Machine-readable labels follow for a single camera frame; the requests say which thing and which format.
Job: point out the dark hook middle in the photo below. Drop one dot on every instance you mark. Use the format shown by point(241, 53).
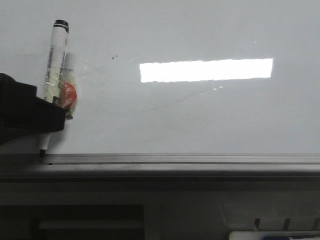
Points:
point(286, 224)

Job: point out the white tray below board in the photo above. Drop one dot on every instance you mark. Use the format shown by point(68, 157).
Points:
point(274, 235)

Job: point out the white whiteboard surface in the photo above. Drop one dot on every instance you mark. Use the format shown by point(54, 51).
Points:
point(177, 76)

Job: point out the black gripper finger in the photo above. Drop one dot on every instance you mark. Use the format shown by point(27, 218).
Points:
point(22, 113)

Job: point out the white black whiteboard marker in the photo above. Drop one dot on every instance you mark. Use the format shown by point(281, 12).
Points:
point(56, 61)

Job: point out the red magnet taped to marker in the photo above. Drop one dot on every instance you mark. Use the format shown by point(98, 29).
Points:
point(71, 77)

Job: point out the dark hook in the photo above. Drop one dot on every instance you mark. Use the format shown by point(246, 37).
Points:
point(257, 222)
point(286, 224)

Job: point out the dark hook left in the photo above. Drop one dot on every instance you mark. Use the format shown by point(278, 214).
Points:
point(257, 222)

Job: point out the grey aluminium whiteboard frame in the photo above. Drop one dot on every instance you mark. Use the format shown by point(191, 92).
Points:
point(159, 165)

